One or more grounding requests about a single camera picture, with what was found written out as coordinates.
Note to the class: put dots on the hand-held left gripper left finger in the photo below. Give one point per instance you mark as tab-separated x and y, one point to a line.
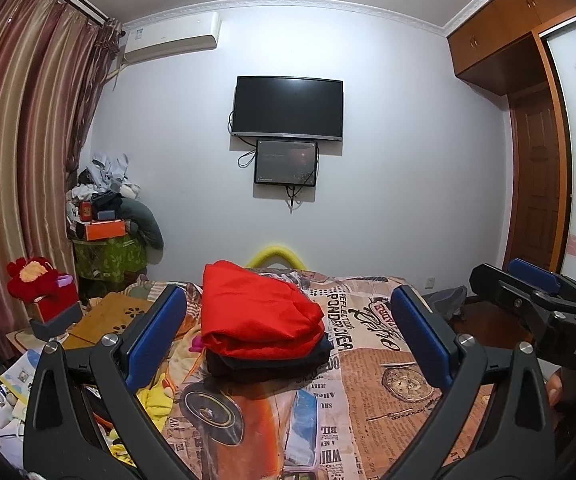
157	332

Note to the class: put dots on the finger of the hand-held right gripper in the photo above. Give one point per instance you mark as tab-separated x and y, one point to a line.
538	272
488	282

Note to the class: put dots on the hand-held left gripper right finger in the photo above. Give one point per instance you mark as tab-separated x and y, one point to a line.
420	335

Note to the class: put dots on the red zip jacket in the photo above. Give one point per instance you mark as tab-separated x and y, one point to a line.
253	310

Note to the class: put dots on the person's right hand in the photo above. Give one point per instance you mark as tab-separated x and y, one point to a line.
554	390

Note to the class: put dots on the cartoon fleece blanket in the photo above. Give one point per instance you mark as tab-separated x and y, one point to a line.
182	340

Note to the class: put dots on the newspaper print bedsheet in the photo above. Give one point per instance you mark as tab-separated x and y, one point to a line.
393	360

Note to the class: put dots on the grey backpack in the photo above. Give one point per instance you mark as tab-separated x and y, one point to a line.
445	300

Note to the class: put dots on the wooden lap table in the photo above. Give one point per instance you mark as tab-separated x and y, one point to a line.
107	315

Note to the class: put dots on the yellow cloth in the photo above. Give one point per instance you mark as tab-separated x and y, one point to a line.
157	400

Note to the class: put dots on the green patterned storage box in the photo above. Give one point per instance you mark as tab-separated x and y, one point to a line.
107	260

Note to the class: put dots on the brown wooden door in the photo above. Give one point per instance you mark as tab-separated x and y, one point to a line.
538	175

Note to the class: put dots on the dark grey box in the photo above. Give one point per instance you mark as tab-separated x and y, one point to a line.
57	322

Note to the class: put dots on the small purple pouch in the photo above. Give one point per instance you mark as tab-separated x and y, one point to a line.
65	279

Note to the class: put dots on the grey green stuffed cushion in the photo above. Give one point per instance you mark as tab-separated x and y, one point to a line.
142	220

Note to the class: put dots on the orange box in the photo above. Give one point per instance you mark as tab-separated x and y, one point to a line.
105	230

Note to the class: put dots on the yellow foam arch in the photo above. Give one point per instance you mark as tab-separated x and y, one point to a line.
268	251

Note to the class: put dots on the red plush toy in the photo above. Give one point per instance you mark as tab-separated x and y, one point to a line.
30	280

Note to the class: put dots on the small red box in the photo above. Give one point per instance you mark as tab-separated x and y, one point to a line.
86	210

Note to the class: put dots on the stack of papers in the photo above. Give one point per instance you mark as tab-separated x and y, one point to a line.
17	375

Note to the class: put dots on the pile of assorted clutter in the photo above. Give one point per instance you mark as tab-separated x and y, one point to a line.
102	175

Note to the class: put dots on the striped brown curtain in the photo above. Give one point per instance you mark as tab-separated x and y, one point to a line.
27	135

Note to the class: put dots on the wooden overhead cabinet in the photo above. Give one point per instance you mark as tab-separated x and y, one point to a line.
488	40

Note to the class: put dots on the white air conditioner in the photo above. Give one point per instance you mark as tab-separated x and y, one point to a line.
172	37

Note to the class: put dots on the white wall socket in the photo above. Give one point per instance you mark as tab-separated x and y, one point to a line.
431	281

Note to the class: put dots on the small wall monitor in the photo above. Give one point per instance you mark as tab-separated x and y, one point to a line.
285	162

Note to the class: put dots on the large wall television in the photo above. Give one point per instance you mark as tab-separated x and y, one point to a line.
288	105

